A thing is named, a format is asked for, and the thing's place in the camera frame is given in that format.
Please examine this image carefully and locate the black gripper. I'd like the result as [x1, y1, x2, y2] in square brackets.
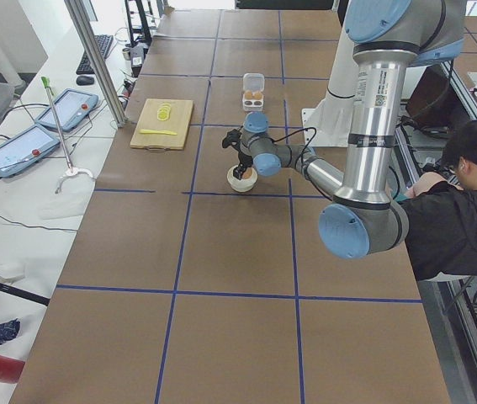
[232, 151, 255, 180]

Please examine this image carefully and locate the brown egg from bowl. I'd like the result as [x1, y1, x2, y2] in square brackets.
[241, 169, 252, 179]

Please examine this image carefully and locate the clear plastic egg carton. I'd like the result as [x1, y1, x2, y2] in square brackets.
[242, 72, 265, 112]

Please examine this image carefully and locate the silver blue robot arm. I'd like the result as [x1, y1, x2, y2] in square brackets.
[223, 1, 466, 258]

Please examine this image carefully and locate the white round bowl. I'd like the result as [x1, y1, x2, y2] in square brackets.
[227, 165, 258, 193]

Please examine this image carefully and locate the bamboo cutting board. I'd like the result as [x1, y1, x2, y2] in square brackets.
[130, 98, 193, 151]

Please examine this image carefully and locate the yellow plastic knife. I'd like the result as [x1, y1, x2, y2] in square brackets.
[139, 129, 178, 136]

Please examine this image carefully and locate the blue teach pendant far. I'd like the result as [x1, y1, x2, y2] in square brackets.
[34, 88, 99, 132]

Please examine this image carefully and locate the blue teach pendant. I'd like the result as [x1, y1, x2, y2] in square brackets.
[34, 88, 99, 132]
[0, 124, 60, 178]

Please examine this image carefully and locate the black computer mouse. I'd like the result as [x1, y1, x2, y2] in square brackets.
[76, 75, 95, 86]

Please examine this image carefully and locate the black keyboard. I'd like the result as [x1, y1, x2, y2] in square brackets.
[75, 34, 114, 76]

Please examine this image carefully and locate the seated person in black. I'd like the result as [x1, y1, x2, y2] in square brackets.
[400, 120, 477, 281]

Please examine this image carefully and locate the blue teach pendant near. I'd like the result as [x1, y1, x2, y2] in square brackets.
[0, 124, 60, 178]

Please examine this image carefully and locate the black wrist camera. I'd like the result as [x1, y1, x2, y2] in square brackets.
[221, 129, 242, 152]

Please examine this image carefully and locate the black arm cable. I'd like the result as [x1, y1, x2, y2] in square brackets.
[269, 126, 403, 199]

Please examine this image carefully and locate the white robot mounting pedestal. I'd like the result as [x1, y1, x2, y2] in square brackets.
[302, 1, 359, 149]

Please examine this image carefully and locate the aluminium frame post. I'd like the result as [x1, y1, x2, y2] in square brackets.
[64, 0, 127, 128]

